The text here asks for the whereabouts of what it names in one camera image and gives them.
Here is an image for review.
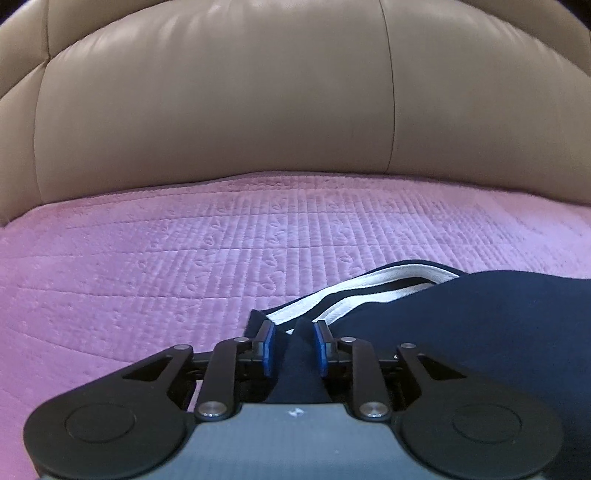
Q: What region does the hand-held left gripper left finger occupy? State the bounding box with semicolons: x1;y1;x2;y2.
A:
122;320;278;422

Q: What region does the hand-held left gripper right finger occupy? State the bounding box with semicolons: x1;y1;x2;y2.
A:
314;320;468;422

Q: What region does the navy hoodie with white stripes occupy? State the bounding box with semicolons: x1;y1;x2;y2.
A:
244;261;591;480

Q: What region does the pink quilted bedspread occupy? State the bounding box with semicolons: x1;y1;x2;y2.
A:
0;170;591;480

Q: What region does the beige padded headboard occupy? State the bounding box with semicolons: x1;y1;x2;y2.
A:
0;0;591;228

